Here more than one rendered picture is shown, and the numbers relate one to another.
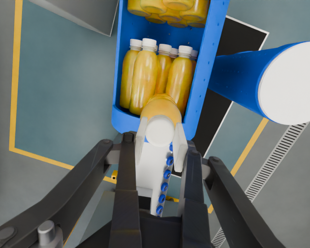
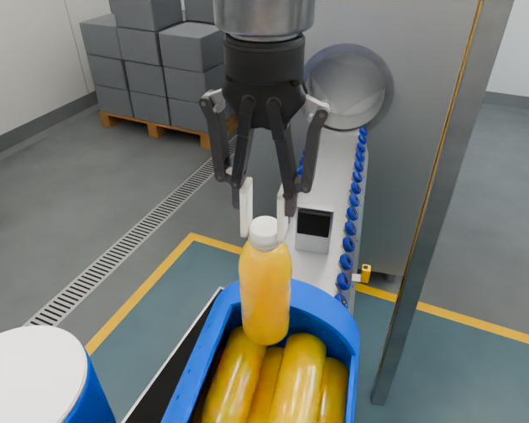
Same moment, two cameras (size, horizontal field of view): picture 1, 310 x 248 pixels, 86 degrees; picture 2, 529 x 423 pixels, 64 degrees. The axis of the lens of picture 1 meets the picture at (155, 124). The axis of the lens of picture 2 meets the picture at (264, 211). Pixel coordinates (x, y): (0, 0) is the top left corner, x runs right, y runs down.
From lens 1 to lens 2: 34 cm
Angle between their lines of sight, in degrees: 35
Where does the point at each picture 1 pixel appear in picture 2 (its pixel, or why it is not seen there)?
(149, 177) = (299, 266)
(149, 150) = not seen: hidden behind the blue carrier
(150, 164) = not seen: hidden behind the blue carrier
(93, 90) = not seen: outside the picture
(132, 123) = (315, 305)
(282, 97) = (45, 370)
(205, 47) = (180, 412)
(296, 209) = (33, 234)
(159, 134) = (264, 225)
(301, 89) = (7, 381)
